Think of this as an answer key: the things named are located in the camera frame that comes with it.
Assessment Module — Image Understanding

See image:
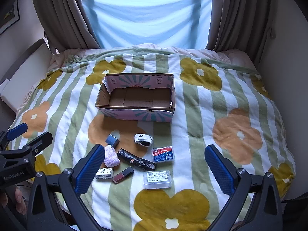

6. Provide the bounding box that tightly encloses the small blue box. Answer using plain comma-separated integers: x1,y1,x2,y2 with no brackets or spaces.
105,134,120,148

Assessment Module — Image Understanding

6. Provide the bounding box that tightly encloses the black bag bundle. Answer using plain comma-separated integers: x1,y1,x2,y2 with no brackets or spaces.
117,148,157,170

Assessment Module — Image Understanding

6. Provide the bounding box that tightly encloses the printed cardboard box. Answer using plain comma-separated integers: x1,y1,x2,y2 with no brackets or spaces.
95,73,176,123

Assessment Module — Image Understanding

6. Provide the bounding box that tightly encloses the red blue floss pick box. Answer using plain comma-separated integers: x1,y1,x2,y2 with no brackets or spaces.
151,146,174,163

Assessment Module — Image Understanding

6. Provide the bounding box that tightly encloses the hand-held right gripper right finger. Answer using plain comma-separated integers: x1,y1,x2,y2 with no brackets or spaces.
204,144,283,231

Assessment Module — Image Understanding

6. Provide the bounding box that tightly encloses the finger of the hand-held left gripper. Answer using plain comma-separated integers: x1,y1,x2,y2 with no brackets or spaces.
0,123,29,150
22,132,53,156

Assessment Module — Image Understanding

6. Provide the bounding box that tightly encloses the dark red lip gloss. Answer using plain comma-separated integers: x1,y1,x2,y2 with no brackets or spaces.
113,167,134,184

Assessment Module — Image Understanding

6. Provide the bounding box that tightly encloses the light blue sheer curtain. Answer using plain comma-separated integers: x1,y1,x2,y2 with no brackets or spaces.
79,0,213,50

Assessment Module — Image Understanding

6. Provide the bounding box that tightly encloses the striped floral blanket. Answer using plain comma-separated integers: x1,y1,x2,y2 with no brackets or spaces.
10,50,296,231

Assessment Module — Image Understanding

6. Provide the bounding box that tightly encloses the pink cloth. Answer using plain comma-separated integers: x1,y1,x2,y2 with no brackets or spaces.
103,145,121,167

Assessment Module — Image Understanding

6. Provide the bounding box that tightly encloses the person's left hand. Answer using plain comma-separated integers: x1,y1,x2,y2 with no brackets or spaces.
0,189,27,214

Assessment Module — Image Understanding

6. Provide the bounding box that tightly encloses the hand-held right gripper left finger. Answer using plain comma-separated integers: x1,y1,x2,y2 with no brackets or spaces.
25,144,113,231

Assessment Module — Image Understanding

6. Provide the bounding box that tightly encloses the clear plastic labelled box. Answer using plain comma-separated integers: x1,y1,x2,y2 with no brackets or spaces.
144,170,172,189

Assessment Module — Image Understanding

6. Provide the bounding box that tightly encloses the white spotted sock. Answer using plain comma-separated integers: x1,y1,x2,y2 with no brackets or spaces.
95,168,113,180

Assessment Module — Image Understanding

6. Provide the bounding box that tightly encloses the white black-patterned sock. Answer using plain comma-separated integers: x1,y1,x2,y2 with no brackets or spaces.
134,133,154,148

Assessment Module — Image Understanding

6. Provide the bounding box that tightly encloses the white bed headboard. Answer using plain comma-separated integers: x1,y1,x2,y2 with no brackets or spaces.
0,38,53,111

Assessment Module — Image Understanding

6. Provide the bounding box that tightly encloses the beige curtain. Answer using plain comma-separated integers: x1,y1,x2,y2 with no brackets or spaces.
31,0,100,53
206,0,276,64

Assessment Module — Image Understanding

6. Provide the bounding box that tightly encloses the framed wall picture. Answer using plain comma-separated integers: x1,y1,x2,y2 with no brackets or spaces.
0,0,21,35

